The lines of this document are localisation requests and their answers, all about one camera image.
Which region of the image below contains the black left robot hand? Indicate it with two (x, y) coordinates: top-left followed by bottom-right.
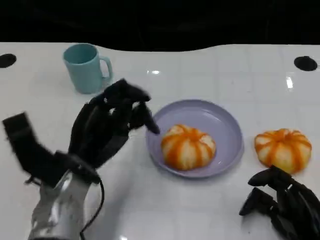
(67, 78), (161, 170)

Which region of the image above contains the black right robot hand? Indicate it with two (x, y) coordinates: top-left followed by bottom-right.
(238, 164), (320, 240)

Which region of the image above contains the orange and white bread roll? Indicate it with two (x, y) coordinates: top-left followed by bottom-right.
(160, 123), (217, 172)
(254, 127), (313, 175)

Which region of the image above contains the pale green mug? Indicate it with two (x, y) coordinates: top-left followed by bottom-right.
(62, 42), (114, 95)

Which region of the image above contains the lilac plate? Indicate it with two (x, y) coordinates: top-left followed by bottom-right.
(145, 99), (245, 180)

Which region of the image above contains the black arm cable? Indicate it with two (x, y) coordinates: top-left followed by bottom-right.
(79, 174), (106, 240)

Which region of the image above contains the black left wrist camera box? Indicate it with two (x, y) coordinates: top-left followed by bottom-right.
(1, 111), (70, 189)

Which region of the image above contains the black table cable hole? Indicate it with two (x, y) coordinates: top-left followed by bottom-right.
(0, 53), (17, 69)
(293, 55), (319, 72)

